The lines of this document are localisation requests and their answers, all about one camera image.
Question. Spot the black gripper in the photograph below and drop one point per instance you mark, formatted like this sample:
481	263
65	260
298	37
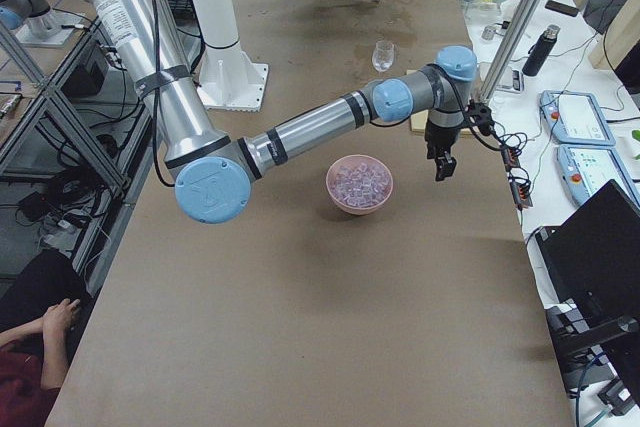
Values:
438	139

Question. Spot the clear wine glass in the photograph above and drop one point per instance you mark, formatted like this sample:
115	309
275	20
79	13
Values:
383	55

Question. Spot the pink bowl of ice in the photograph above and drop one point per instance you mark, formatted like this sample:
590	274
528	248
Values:
359	184

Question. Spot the seated person's hands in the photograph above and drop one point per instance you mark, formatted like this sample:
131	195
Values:
59	319

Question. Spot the wooden cutting board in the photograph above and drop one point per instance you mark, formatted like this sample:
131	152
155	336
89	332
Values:
418	124

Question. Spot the teach pendant tablet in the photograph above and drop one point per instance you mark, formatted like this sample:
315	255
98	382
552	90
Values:
586	168
575	118

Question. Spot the black water bottle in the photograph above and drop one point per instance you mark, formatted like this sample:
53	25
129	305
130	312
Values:
539	53

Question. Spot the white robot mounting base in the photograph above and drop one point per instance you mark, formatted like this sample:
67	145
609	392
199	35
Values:
229	80

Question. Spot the black laptop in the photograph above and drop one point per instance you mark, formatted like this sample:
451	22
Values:
592	259

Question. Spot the aluminium frame post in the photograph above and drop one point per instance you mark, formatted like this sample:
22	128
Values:
521	17

